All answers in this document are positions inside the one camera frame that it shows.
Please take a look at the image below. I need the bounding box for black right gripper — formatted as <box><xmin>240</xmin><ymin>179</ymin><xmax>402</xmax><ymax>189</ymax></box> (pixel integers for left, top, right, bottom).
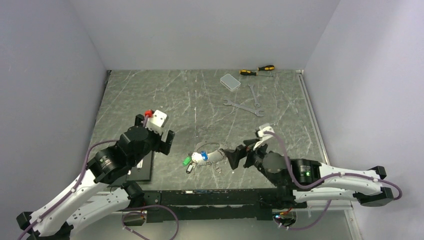
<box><xmin>223</xmin><ymin>137</ymin><xmax>267</xmax><ymax>176</ymax></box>

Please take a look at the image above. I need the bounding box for metal key organizer plate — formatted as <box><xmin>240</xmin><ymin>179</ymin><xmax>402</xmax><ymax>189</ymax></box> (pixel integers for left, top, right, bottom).
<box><xmin>188</xmin><ymin>140</ymin><xmax>226</xmax><ymax>171</ymax></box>

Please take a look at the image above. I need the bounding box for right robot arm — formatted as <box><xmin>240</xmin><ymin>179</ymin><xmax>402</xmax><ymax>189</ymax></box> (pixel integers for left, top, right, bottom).
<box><xmin>221</xmin><ymin>139</ymin><xmax>395</xmax><ymax>208</ymax></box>

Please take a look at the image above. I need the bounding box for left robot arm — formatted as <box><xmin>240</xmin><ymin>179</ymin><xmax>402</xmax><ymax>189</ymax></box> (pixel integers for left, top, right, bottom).
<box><xmin>16</xmin><ymin>110</ymin><xmax>175</xmax><ymax>240</ymax></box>

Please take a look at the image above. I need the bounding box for blue key tag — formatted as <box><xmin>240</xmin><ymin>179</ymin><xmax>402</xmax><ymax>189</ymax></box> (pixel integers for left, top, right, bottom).
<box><xmin>200</xmin><ymin>151</ymin><xmax>209</xmax><ymax>161</ymax></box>

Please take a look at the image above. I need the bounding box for black flat box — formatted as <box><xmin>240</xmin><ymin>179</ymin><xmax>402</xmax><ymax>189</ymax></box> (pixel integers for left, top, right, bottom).
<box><xmin>126</xmin><ymin>152</ymin><xmax>154</xmax><ymax>182</ymax></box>

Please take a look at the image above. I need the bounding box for green key tag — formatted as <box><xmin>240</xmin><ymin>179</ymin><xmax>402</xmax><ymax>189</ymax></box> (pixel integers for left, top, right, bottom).
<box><xmin>182</xmin><ymin>156</ymin><xmax>192</xmax><ymax>167</ymax></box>

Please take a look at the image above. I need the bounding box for black key tag white label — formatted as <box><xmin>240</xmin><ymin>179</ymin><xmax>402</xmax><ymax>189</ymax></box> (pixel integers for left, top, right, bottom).
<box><xmin>186</xmin><ymin>163</ymin><xmax>194</xmax><ymax>174</ymax></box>

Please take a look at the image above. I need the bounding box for large silver wrench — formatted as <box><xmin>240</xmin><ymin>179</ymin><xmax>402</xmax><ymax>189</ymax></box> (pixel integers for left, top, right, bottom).
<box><xmin>223</xmin><ymin>98</ymin><xmax>265</xmax><ymax>117</ymax></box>

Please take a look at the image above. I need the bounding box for small silver wrench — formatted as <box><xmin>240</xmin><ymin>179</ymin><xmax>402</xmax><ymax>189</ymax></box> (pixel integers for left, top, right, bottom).
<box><xmin>248</xmin><ymin>83</ymin><xmax>261</xmax><ymax>108</ymax></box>

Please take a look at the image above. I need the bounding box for clear plastic box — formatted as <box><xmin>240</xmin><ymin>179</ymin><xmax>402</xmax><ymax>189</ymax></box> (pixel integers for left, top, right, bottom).
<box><xmin>220</xmin><ymin>73</ymin><xmax>241</xmax><ymax>92</ymax></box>

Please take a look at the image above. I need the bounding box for yellow black screwdriver front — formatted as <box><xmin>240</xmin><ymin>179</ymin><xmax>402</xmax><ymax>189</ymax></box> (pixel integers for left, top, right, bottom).
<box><xmin>239</xmin><ymin>69</ymin><xmax>273</xmax><ymax>77</ymax></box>

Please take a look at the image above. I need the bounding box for yellow black screwdriver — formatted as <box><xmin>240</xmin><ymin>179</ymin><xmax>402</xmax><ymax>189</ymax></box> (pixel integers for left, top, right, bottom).
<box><xmin>254</xmin><ymin>65</ymin><xmax>275</xmax><ymax>72</ymax></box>
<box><xmin>239</xmin><ymin>69</ymin><xmax>273</xmax><ymax>77</ymax></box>

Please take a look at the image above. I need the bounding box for yellow black screwdriver rear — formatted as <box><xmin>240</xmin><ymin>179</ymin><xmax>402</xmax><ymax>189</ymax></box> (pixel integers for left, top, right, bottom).
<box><xmin>254</xmin><ymin>65</ymin><xmax>275</xmax><ymax>72</ymax></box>

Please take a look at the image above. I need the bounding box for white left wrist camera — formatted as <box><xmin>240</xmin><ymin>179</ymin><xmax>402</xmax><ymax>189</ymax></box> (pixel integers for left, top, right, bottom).
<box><xmin>143</xmin><ymin>110</ymin><xmax>168</xmax><ymax>136</ymax></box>

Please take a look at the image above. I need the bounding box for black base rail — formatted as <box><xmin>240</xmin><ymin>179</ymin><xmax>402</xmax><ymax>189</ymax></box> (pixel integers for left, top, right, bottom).
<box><xmin>123</xmin><ymin>183</ymin><xmax>308</xmax><ymax>223</ymax></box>

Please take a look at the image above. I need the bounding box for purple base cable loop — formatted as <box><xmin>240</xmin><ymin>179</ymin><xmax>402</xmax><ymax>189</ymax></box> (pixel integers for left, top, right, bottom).
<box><xmin>121</xmin><ymin>204</ymin><xmax>180</xmax><ymax>240</ymax></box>

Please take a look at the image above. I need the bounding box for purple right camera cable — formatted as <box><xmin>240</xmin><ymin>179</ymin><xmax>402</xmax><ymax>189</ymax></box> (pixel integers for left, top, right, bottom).
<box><xmin>263</xmin><ymin>131</ymin><xmax>404</xmax><ymax>201</ymax></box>

